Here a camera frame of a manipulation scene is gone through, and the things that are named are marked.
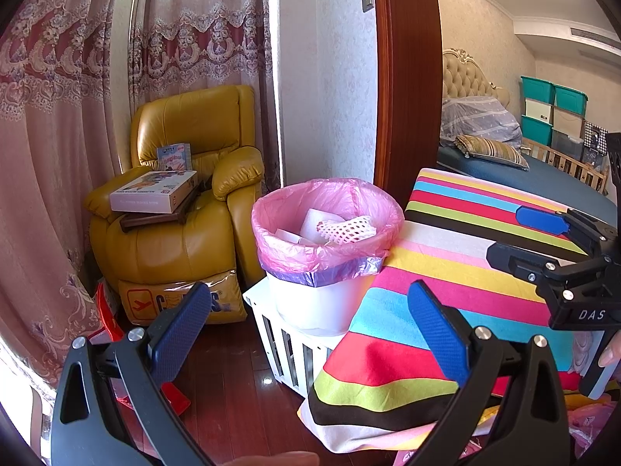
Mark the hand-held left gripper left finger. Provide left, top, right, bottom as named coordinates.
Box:
left=51, top=282, right=214, bottom=466

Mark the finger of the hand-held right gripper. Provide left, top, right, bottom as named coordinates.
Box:
left=515, top=206, right=614, bottom=259
left=486, top=242, right=611, bottom=298

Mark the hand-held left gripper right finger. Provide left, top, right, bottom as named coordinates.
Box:
left=406, top=279, right=568, bottom=466

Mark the white bin with pink liner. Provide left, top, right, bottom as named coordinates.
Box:
left=251, top=179, right=406, bottom=337

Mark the pink foam fruit net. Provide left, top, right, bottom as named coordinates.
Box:
left=316, top=216, right=378, bottom=243

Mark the white foam block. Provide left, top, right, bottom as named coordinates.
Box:
left=298, top=208, right=350, bottom=244

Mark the person's right hand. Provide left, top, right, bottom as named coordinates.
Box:
left=598, top=330, right=621, bottom=378

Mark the person's left hand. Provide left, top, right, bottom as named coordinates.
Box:
left=228, top=450, right=321, bottom=466

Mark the striped colourful tablecloth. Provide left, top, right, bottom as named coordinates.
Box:
left=298, top=168, right=617, bottom=440

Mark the bed with blue sheet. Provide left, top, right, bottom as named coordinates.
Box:
left=437, top=146, right=617, bottom=214

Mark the yellow packaged bundle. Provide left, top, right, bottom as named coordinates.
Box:
left=118, top=272, right=247, bottom=326

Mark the red plastic bag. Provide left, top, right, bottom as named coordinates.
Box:
left=82, top=282, right=192, bottom=418

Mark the clear grey storage box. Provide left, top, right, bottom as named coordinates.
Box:
left=550, top=129, right=585, bottom=160

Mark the striped pillow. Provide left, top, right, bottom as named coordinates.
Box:
left=454, top=134, right=531, bottom=172

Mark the white slatted crate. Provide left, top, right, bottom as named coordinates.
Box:
left=243, top=272, right=362, bottom=399

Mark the houndstooth bag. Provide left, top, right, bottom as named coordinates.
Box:
left=583, top=120, right=609, bottom=149

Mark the white storage box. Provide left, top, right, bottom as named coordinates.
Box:
left=525, top=98, right=555, bottom=122
left=552, top=107, right=585, bottom=133

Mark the pink printed cloth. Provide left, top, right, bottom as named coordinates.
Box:
left=393, top=388, right=612, bottom=466

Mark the dark wooden tray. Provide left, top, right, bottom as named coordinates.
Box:
left=119, top=179, right=205, bottom=229

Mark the grey patterned quilt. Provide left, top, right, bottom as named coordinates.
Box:
left=439, top=96, right=524, bottom=149

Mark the white board game box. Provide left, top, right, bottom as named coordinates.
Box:
left=109, top=170, right=199, bottom=214

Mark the beige tufted headboard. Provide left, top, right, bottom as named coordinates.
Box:
left=441, top=49, right=510, bottom=108

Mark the light blue picture book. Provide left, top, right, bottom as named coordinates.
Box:
left=156, top=143, right=191, bottom=172

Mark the ceiling air vent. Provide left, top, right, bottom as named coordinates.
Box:
left=570, top=26, right=621, bottom=49

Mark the yellow leather armchair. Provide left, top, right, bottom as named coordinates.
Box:
left=83, top=85, right=265, bottom=285

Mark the pink lace curtain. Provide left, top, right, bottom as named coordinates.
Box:
left=0, top=0, right=141, bottom=399
left=128, top=0, right=272, bottom=176

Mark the wooden bed rail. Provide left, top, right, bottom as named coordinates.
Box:
left=521, top=138, right=609, bottom=190

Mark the brown wooden door frame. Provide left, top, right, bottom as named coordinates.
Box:
left=371, top=0, right=444, bottom=205

